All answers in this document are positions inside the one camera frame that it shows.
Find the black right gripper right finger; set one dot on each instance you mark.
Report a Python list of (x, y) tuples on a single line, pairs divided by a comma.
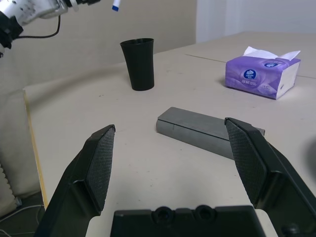
[(259, 172)]

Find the grey glasses case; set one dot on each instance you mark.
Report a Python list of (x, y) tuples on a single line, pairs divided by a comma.
[(192, 128)]

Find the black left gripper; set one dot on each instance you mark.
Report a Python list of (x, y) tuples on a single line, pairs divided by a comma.
[(89, 2)]

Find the purple tissue pack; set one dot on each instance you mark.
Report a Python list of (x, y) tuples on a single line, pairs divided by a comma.
[(251, 76)]

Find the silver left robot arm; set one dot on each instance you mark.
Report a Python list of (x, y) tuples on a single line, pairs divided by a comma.
[(29, 10)]

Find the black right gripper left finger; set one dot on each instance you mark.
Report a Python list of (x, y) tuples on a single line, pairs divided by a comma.
[(81, 177)]

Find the blue cap whiteboard marker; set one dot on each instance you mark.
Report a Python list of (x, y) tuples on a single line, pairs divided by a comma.
[(116, 6)]

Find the black plastic cup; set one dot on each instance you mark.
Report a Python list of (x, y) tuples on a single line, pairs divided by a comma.
[(138, 66)]

